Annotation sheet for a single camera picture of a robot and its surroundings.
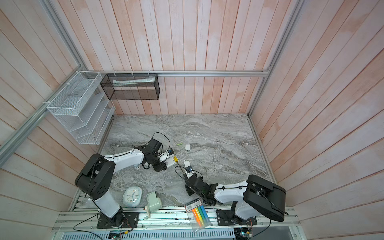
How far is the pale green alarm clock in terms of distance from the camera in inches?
30.7

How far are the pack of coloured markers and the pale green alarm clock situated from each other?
26cm

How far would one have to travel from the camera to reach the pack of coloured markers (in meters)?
0.73
